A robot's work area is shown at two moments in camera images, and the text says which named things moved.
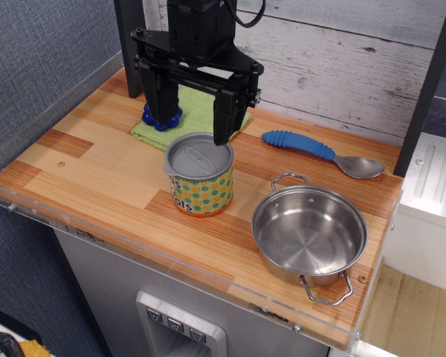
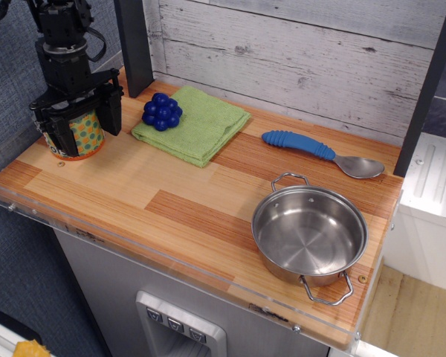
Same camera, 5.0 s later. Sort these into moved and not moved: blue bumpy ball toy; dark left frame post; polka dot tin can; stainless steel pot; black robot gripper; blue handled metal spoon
Moved: polka dot tin can; black robot gripper
Not moved: dark left frame post; blue handled metal spoon; stainless steel pot; blue bumpy ball toy
